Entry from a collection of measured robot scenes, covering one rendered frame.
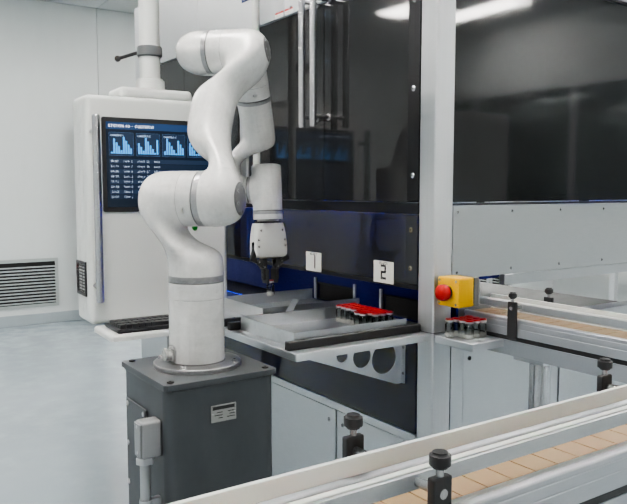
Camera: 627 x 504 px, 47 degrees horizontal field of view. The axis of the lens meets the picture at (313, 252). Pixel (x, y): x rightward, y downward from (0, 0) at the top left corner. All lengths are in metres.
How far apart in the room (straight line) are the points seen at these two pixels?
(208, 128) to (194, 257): 0.28
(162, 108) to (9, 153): 4.57
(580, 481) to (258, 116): 1.31
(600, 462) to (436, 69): 1.15
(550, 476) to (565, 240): 1.40
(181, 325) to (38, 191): 5.57
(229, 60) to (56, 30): 5.61
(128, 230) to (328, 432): 0.93
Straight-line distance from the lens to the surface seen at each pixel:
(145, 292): 2.50
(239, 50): 1.68
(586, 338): 1.67
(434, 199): 1.80
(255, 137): 1.93
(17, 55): 7.11
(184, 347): 1.55
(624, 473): 0.96
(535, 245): 2.09
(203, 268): 1.51
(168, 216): 1.53
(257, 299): 2.28
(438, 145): 1.80
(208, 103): 1.62
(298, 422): 2.41
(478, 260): 1.92
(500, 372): 2.05
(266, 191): 1.99
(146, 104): 2.50
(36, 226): 7.04
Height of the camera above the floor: 1.24
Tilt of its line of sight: 5 degrees down
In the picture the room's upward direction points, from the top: straight up
